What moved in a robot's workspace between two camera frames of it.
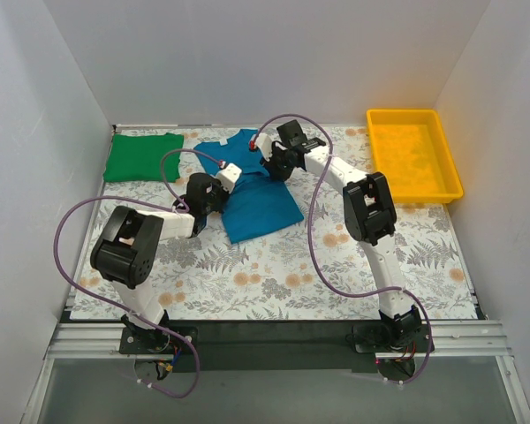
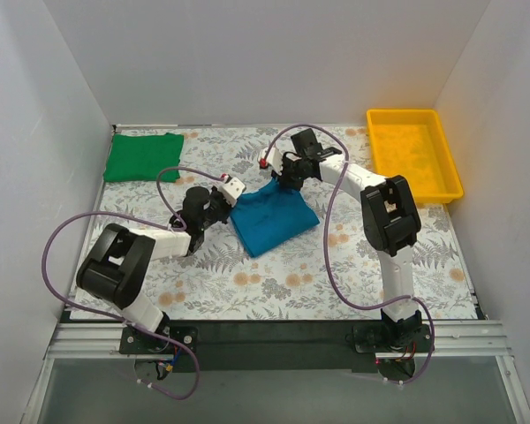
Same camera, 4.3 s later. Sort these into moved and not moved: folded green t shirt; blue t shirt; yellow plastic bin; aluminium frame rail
Moved: blue t shirt
Not moved: aluminium frame rail; folded green t shirt; yellow plastic bin
